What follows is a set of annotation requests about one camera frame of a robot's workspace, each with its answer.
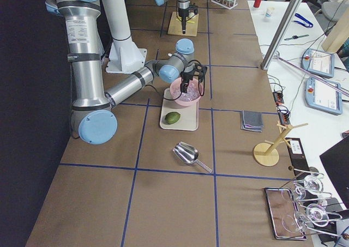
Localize paper cup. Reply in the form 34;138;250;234
265;7;275;19

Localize blue lanyard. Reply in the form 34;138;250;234
293;13;314;28

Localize beige tray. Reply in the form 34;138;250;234
159;88;198;131

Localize glass rack with glasses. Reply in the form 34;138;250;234
282;166;348;246

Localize metal scoop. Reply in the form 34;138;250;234
172;141;213;173

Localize far teach pendant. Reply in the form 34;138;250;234
301;49;334;79

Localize black framed tray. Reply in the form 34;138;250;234
264;188;307;241

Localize near teach pendant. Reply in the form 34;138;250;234
305;77;342;115

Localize wooden mug tree stand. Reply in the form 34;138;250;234
253;122;307;167

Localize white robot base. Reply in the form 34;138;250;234
102;0;147;74

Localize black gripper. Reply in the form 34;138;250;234
178;3;198;34
180;62;207;92

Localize long reacher stick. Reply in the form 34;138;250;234
272;54;349;97

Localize pink bowl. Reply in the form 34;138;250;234
170;77;204;106

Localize green avocado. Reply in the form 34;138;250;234
165;111;181;125

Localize pile of ice cubes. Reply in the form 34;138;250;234
170;81;200;102

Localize bamboo cutting board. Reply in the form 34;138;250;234
167;11;200;37

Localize metal frame post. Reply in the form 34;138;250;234
261;0;302;70

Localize teach pendant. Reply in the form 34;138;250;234
305;77;342;115
301;49;334;79

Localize grey folded cloth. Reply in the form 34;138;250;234
240;110;264;132

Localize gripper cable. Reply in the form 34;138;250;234
141;59;208;102

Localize power strip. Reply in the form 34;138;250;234
272;91;291;125

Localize smartwatch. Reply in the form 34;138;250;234
284;34;309;41

